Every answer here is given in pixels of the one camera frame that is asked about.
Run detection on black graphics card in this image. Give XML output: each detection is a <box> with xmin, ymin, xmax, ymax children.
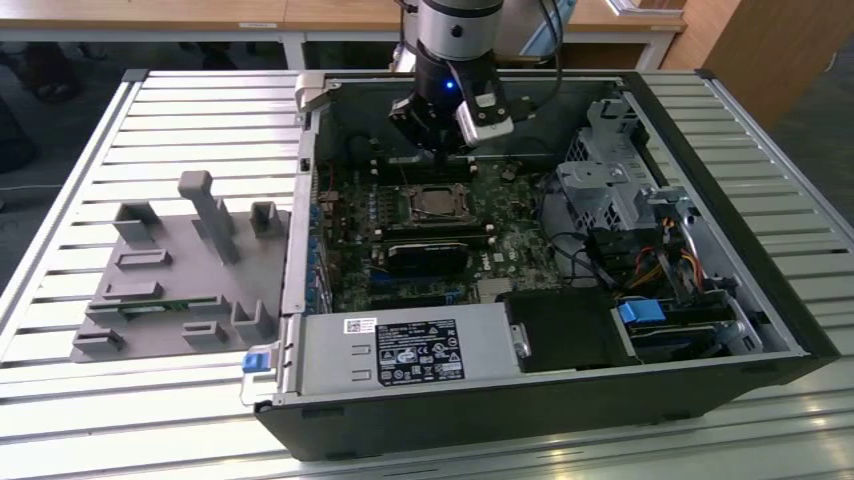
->
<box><xmin>384</xmin><ymin>240</ymin><xmax>472</xmax><ymax>277</ymax></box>

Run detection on black plastic shroud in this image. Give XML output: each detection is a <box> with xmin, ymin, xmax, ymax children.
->
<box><xmin>502</xmin><ymin>289</ymin><xmax>640</xmax><ymax>374</ymax></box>

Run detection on dark office chair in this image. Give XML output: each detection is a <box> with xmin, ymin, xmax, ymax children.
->
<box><xmin>0</xmin><ymin>63</ymin><xmax>39</xmax><ymax>174</ymax></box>

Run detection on silver square CPU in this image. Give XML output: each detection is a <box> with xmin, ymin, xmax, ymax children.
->
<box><xmin>420</xmin><ymin>189</ymin><xmax>463</xmax><ymax>212</ymax></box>

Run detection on gray case handle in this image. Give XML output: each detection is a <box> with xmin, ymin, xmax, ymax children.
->
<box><xmin>292</xmin><ymin>72</ymin><xmax>336</xmax><ymax>114</ymax></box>

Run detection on wooden cabinet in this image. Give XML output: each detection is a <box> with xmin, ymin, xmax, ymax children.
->
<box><xmin>659</xmin><ymin>0</ymin><xmax>854</xmax><ymax>132</ymax></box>

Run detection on green RAM stick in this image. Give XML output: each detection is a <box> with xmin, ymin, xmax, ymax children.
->
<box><xmin>119</xmin><ymin>298</ymin><xmax>216</xmax><ymax>316</ymax></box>

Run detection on perforated metal drive cage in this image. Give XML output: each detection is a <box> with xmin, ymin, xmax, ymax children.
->
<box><xmin>555</xmin><ymin>97</ymin><xmax>670</xmax><ymax>237</ymax></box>

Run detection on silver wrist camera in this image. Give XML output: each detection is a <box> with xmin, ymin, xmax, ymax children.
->
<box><xmin>455</xmin><ymin>91</ymin><xmax>516</xmax><ymax>147</ymax></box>

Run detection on black rear case fan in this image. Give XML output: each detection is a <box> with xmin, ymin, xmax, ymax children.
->
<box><xmin>343</xmin><ymin>130</ymin><xmax>388</xmax><ymax>174</ymax></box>

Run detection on silver power supply unit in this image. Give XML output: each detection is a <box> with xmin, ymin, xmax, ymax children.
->
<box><xmin>295</xmin><ymin>302</ymin><xmax>523</xmax><ymax>397</ymax></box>

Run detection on yellow orange wire bundle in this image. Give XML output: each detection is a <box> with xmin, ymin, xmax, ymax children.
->
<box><xmin>626</xmin><ymin>248</ymin><xmax>707</xmax><ymax>292</ymax></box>

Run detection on pale blue teach pendant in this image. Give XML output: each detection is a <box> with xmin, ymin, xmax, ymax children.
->
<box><xmin>516</xmin><ymin>0</ymin><xmax>580</xmax><ymax>59</ymax></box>

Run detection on blue disk carrier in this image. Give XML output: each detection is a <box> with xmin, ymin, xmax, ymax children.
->
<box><xmin>616</xmin><ymin>297</ymin><xmax>668</xmax><ymax>327</ymax></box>

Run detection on blue case latch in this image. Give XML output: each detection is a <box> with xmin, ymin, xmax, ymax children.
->
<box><xmin>241</xmin><ymin>349</ymin><xmax>276</xmax><ymax>376</ymax></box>

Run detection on long wooden desk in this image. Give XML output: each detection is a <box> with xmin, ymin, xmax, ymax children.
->
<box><xmin>0</xmin><ymin>0</ymin><xmax>688</xmax><ymax>71</ymax></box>

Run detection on black open PC case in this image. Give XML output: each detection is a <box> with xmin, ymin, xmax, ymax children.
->
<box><xmin>252</xmin><ymin>69</ymin><xmax>842</xmax><ymax>462</ymax></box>

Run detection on black internal cables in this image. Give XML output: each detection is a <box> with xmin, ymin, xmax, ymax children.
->
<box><xmin>544</xmin><ymin>230</ymin><xmax>616</xmax><ymax>292</ymax></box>

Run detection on gray parts rack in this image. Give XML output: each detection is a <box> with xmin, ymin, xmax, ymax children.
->
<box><xmin>68</xmin><ymin>169</ymin><xmax>295</xmax><ymax>365</ymax></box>

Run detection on black RAM slot bank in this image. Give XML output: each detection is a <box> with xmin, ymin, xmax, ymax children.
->
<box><xmin>379</xmin><ymin>224</ymin><xmax>487</xmax><ymax>244</ymax></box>
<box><xmin>372</xmin><ymin>154</ymin><xmax>483</xmax><ymax>184</ymax></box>

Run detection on green motherboard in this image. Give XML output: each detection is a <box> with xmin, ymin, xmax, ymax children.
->
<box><xmin>312</xmin><ymin>158</ymin><xmax>576</xmax><ymax>314</ymax></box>

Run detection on small silver chipset heatsink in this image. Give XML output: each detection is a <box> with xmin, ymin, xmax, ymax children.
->
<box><xmin>475</xmin><ymin>278</ymin><xmax>516</xmax><ymax>304</ymax></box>

